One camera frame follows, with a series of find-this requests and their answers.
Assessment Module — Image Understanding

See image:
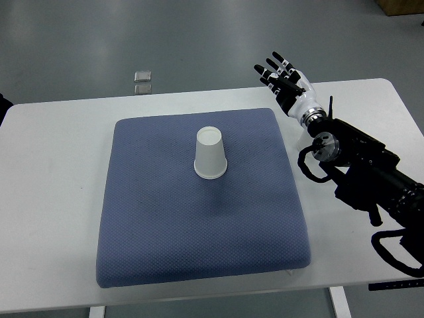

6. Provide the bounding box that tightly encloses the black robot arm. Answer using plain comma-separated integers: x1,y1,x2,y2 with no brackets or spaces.
254,52,423,231

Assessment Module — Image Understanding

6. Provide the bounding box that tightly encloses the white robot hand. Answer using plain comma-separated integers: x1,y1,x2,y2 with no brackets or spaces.
254,51,325,123

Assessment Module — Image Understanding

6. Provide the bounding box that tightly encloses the black desk control panel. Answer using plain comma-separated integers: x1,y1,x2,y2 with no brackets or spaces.
368,278,424,292

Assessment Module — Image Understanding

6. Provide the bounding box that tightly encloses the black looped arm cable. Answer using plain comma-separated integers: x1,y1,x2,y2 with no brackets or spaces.
370,228,424,278

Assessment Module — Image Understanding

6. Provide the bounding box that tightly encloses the right white table leg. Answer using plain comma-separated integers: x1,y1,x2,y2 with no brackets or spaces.
329,286,352,318

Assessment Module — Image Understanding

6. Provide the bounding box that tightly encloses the brown cardboard box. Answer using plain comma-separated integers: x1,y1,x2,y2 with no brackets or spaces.
376,0,423,17

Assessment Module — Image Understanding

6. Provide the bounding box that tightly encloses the left white table leg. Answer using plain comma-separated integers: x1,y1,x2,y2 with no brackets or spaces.
89,306,106,318

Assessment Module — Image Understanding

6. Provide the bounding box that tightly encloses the blue textured cushion mat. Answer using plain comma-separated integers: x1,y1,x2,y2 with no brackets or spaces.
96,108,311,288

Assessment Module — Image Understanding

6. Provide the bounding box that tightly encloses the white paper cup on mat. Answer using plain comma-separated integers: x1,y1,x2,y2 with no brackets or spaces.
193,126,227,180

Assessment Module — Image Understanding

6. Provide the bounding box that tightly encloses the white table leg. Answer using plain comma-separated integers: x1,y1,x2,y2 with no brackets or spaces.
329,286,352,318
89,306,106,318

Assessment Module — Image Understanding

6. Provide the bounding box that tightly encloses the upper metal floor plate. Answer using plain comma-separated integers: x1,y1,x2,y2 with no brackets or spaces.
134,70,152,83

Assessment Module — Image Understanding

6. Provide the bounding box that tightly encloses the lower metal floor plate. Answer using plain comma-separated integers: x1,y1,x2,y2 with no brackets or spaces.
134,83,152,95

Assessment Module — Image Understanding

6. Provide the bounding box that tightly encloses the metal floor plate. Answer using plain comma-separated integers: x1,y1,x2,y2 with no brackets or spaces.
134,83,152,95
134,70,152,83

